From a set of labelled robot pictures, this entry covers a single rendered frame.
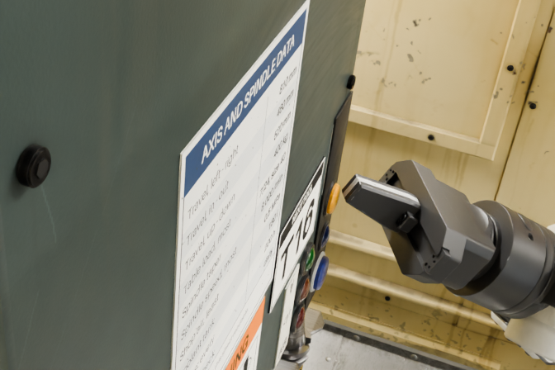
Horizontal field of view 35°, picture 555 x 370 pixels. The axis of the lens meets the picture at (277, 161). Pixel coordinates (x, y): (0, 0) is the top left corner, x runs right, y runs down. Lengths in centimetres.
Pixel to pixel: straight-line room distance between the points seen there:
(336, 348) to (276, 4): 143
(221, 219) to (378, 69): 105
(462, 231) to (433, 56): 73
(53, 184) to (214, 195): 15
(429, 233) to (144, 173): 42
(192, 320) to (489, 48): 103
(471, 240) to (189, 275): 37
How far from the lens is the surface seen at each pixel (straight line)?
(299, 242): 63
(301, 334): 125
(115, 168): 29
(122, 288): 33
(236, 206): 44
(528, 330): 84
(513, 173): 150
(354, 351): 180
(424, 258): 71
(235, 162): 41
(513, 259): 76
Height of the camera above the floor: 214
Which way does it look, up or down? 35 degrees down
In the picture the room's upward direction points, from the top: 7 degrees clockwise
